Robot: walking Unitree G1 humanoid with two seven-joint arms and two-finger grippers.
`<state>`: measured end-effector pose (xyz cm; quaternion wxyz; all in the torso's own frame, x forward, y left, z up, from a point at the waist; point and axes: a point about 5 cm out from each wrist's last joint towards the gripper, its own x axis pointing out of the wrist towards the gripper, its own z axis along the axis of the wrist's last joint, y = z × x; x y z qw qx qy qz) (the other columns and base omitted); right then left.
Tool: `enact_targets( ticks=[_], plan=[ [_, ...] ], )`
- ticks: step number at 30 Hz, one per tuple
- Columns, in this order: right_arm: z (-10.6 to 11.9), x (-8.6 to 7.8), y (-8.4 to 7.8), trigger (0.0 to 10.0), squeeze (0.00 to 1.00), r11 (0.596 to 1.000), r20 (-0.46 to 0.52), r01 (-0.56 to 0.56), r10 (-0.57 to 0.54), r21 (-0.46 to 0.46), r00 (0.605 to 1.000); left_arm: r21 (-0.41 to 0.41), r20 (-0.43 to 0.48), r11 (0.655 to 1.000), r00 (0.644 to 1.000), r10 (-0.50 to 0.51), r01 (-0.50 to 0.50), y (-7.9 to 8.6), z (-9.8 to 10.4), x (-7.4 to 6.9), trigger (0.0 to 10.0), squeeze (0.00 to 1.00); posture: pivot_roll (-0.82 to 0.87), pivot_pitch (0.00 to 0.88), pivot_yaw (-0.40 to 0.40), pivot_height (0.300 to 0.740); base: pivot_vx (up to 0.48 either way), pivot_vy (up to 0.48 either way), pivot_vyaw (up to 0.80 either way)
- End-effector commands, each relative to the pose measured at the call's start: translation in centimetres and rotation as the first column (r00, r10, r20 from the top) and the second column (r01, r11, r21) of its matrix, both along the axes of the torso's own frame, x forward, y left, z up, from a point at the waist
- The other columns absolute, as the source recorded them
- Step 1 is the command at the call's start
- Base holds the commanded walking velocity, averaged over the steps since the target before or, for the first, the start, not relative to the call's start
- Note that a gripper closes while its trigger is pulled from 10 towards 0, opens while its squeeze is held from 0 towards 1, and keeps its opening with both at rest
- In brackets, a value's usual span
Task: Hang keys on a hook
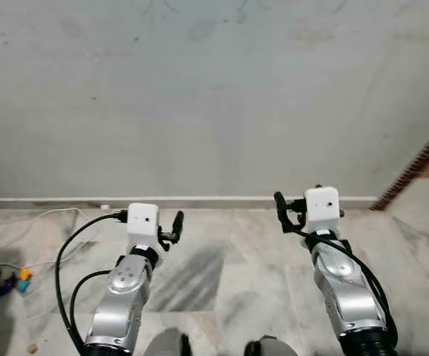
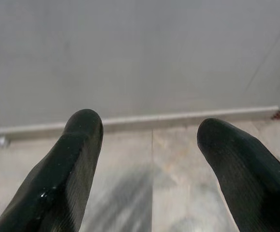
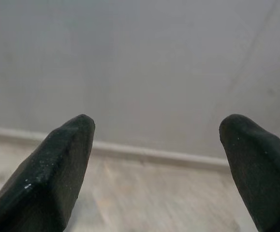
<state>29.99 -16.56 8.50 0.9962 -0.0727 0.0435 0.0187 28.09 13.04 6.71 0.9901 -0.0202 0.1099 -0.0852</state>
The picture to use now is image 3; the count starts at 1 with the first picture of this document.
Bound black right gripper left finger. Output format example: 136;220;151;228
0;114;96;232

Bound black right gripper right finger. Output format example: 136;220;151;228
219;114;280;232

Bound grey wall baseboard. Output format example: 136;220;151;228
0;125;230;174

